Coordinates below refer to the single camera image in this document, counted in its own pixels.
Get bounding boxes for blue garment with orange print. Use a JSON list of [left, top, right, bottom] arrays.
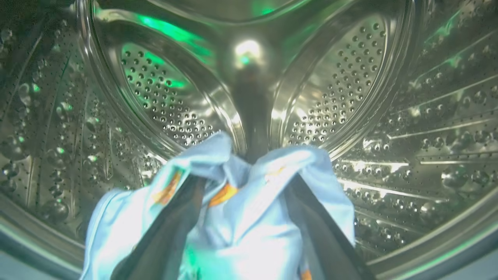
[[80, 131, 356, 280]]

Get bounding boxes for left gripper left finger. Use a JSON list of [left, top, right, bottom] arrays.
[[111, 175, 207, 280]]

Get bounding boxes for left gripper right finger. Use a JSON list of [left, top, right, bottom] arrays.
[[286, 173, 376, 280]]

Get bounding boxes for stainless steel washer drum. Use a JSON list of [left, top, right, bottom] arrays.
[[0, 0, 498, 280]]

